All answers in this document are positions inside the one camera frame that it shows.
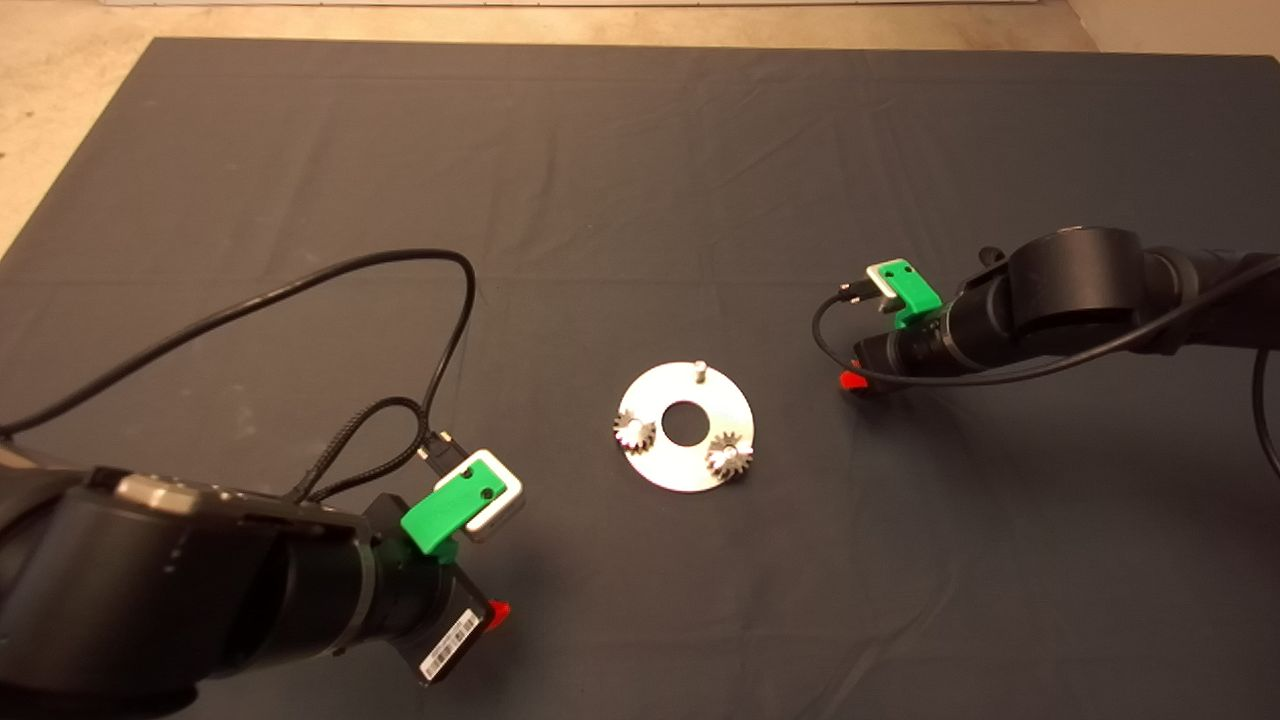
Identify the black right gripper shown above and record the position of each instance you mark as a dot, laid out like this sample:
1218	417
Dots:
920	345

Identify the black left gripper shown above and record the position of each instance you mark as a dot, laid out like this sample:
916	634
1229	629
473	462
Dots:
430	610

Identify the steel planetary gear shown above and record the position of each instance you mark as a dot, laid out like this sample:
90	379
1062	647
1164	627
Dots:
635	434
728	458

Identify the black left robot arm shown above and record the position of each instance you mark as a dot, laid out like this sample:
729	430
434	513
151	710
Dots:
150	600

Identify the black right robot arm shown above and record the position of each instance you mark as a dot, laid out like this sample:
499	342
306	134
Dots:
1070	280

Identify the round metal carrier plate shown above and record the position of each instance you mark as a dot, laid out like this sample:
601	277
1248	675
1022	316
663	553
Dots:
680	476

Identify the dark grey table cloth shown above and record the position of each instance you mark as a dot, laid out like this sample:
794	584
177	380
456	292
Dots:
700	200

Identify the left silver camera box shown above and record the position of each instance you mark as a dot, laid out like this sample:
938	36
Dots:
502	516

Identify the silver camera box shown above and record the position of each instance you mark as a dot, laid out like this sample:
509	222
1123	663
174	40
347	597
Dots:
880	275
502	516

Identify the right silver camera box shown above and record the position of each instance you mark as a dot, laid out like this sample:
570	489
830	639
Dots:
880	275

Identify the right green camera mount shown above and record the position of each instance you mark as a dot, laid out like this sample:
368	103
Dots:
915	290

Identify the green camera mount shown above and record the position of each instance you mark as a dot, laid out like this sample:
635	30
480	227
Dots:
445	515
915	290

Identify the left green camera mount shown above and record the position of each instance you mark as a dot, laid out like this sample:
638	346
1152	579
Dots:
445	515

